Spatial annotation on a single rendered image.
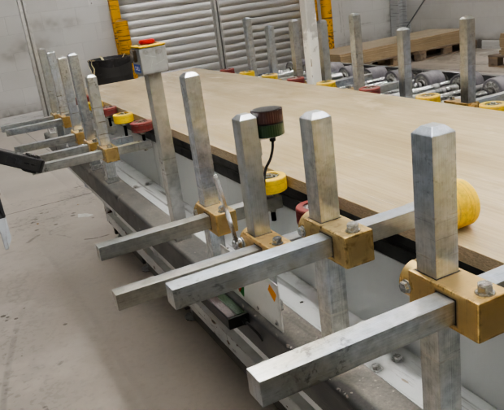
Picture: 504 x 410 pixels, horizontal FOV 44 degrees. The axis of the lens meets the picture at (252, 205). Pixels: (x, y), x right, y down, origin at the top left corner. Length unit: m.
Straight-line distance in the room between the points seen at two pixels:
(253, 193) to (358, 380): 0.38
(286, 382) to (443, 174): 0.29
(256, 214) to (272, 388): 0.60
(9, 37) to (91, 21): 1.08
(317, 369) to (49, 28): 8.39
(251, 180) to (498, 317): 0.57
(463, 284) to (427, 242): 0.06
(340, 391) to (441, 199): 0.43
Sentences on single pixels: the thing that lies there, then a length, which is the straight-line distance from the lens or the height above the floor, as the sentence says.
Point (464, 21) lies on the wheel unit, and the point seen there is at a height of 1.13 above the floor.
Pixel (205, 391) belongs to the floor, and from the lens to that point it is 2.32.
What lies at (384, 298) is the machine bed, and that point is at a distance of 1.29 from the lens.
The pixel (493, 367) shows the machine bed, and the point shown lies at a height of 0.69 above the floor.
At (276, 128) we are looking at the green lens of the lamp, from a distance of 1.16.
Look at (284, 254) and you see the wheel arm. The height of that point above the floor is 0.96.
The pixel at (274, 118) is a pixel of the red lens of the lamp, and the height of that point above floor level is 1.09.
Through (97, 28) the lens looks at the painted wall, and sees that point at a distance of 9.05.
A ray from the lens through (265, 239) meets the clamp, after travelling 1.19.
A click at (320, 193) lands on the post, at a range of 0.95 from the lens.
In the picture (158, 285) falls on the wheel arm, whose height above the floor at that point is 0.86.
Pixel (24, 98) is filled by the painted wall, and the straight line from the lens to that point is 8.88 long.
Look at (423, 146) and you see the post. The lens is 0.73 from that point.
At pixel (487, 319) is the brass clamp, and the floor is 0.95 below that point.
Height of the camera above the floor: 1.32
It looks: 19 degrees down
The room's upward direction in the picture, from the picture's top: 8 degrees counter-clockwise
